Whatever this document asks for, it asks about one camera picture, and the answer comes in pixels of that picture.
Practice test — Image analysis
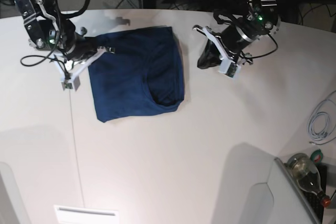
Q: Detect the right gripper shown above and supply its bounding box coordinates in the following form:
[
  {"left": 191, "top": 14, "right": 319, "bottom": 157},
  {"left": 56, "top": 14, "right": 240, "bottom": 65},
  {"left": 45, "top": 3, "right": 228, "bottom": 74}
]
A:
[{"left": 62, "top": 27, "right": 98, "bottom": 62}]

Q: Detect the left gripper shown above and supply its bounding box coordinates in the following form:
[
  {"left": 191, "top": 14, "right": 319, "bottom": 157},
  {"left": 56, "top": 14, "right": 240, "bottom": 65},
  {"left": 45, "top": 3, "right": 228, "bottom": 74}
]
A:
[{"left": 197, "top": 22, "right": 258, "bottom": 69}]

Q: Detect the dark blue t-shirt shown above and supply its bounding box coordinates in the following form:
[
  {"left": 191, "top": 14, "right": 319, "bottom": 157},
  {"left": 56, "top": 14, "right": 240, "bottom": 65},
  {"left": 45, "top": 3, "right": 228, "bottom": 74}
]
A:
[{"left": 88, "top": 26, "right": 185, "bottom": 123}]

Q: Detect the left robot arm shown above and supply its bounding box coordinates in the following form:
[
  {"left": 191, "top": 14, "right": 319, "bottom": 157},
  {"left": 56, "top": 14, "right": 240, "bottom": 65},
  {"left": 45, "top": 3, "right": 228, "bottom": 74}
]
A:
[{"left": 193, "top": 0, "right": 281, "bottom": 78}]

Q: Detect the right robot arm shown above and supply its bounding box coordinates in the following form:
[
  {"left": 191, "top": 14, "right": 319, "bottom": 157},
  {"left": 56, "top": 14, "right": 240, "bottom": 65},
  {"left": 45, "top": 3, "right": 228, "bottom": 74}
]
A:
[{"left": 14, "top": 0, "right": 97, "bottom": 61}]

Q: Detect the green tape roll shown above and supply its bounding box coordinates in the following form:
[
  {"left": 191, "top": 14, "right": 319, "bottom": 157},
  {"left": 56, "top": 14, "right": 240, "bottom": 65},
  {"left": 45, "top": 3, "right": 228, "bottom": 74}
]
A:
[{"left": 310, "top": 149, "right": 323, "bottom": 165}]

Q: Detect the clear glass bottle red cap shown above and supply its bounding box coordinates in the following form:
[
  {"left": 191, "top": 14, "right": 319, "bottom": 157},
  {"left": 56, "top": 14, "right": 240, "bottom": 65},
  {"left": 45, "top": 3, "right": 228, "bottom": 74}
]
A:
[{"left": 287, "top": 153, "right": 331, "bottom": 208}]

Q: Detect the black mat under bottle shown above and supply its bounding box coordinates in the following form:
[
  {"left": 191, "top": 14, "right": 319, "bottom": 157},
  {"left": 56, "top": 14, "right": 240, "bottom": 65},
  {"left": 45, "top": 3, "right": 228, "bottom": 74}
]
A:
[{"left": 301, "top": 163, "right": 329, "bottom": 221}]

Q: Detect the coiled white cable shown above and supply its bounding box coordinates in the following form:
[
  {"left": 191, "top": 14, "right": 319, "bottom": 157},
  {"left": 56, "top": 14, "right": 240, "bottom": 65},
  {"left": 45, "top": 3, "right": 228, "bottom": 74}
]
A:
[{"left": 307, "top": 98, "right": 336, "bottom": 145}]

